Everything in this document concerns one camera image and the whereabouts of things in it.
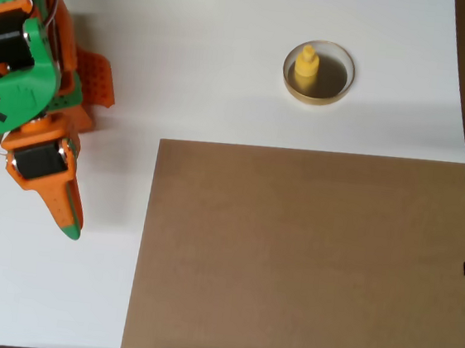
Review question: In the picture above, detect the brown rectangular board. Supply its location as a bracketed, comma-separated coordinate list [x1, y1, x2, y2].
[120, 129, 465, 348]

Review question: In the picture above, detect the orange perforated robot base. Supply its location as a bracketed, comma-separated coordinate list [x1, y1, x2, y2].
[66, 45, 122, 136]

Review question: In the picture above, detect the small yellow plastic piece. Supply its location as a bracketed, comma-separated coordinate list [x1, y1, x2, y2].
[291, 43, 323, 97]

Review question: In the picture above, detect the shallow gold-rimmed round bowl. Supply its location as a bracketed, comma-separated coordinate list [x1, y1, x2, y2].
[279, 36, 359, 111]

